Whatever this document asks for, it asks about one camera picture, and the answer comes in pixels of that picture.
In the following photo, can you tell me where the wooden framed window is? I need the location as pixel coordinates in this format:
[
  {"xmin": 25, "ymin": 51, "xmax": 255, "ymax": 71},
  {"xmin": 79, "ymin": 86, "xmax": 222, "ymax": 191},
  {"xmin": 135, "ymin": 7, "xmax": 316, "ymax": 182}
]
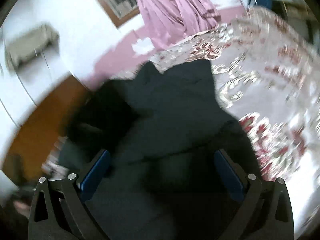
[{"xmin": 82, "ymin": 0, "xmax": 140, "ymax": 27}]

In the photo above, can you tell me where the beige hanging cloth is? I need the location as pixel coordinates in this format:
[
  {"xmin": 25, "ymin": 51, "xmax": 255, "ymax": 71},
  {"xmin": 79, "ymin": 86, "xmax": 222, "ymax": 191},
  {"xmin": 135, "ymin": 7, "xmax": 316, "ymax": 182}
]
[{"xmin": 5, "ymin": 24, "xmax": 60, "ymax": 67}]

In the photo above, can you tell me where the floral bedspread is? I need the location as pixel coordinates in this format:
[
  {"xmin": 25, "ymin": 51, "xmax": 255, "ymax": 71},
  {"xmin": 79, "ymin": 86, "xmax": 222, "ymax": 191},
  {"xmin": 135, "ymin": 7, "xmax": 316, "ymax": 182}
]
[{"xmin": 41, "ymin": 6, "xmax": 318, "ymax": 240}]

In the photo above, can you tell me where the black garment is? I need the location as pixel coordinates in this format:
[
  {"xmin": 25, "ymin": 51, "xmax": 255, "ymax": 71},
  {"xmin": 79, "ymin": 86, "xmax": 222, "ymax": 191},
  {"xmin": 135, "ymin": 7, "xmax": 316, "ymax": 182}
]
[{"xmin": 50, "ymin": 60, "xmax": 263, "ymax": 240}]

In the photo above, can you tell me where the pink curtain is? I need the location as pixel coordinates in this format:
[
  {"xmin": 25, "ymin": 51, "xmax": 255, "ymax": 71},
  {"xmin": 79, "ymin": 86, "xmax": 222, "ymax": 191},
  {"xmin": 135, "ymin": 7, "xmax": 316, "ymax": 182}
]
[{"xmin": 132, "ymin": 0, "xmax": 222, "ymax": 52}]

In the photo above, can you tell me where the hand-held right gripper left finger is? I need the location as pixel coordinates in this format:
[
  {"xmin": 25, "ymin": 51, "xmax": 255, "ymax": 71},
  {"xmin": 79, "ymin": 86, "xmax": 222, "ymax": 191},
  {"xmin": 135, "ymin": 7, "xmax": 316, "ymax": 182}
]
[{"xmin": 28, "ymin": 149, "xmax": 112, "ymax": 240}]

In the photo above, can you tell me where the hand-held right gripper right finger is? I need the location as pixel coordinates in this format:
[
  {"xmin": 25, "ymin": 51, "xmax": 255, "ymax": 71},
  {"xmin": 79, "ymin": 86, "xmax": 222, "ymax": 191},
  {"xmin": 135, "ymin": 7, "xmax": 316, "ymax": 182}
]
[{"xmin": 214, "ymin": 149, "xmax": 294, "ymax": 240}]

